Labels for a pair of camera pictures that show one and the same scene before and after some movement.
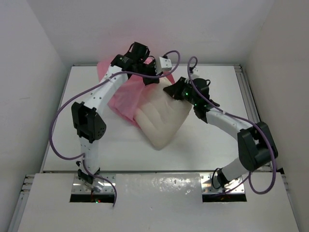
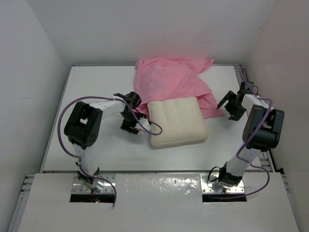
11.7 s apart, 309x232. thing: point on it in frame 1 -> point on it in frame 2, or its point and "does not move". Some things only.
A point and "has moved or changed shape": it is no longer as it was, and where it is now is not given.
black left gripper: (151, 80) -> (130, 127)
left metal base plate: (78, 187) does not move
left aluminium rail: (21, 203) does not move
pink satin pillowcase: (124, 101) has moved or changed shape
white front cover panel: (157, 202) does not move
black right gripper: (174, 89) -> (235, 115)
